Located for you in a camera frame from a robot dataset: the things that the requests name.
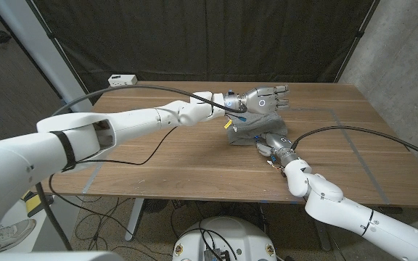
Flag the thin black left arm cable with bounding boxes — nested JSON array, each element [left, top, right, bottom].
[[48, 125, 179, 240]]

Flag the black backdrop curtain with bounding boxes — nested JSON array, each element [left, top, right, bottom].
[[30, 0, 380, 104]]

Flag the black floor cable tangle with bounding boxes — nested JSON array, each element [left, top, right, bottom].
[[73, 195, 147, 261]]

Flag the yellow black floor object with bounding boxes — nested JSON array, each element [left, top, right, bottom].
[[22, 190, 54, 218]]

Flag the grey shorts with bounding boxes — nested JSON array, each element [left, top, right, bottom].
[[226, 112, 289, 146]]

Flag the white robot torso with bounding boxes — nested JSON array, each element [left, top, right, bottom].
[[171, 216, 278, 261]]

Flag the white pillar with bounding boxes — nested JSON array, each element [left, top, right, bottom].
[[0, 0, 93, 113]]

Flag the white power strip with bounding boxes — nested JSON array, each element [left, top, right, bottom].
[[107, 74, 139, 88]]

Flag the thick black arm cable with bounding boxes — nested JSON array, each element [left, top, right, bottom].
[[34, 84, 249, 252], [290, 125, 418, 165]]

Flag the white table leg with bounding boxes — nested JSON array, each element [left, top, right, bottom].
[[316, 217, 332, 252], [124, 197, 145, 242]]

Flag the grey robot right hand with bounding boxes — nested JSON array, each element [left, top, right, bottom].
[[255, 132, 297, 159]]

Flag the dark round floor object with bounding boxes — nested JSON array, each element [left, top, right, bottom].
[[142, 198, 169, 214]]

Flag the grey white sneaker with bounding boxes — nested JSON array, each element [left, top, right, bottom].
[[0, 218, 36, 253]]

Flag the grey tape outline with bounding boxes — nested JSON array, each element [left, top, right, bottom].
[[81, 107, 391, 206]]

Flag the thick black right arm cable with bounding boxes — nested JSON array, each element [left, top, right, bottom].
[[290, 125, 418, 165]]

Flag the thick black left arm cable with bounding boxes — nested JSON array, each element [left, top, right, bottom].
[[34, 84, 249, 252]]

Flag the black backdrop stand pole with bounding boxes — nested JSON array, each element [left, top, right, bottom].
[[333, 0, 381, 83], [25, 0, 96, 104]]

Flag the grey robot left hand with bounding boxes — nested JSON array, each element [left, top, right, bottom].
[[239, 85, 290, 115]]

